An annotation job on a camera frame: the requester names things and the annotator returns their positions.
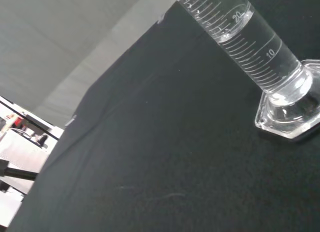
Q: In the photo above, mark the black bench cloth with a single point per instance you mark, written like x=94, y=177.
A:
x=155, y=147

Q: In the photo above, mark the black tripod rod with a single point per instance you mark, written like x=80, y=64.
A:
x=20, y=174

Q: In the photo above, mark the clear tape piece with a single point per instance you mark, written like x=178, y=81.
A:
x=70, y=120
x=161, y=17

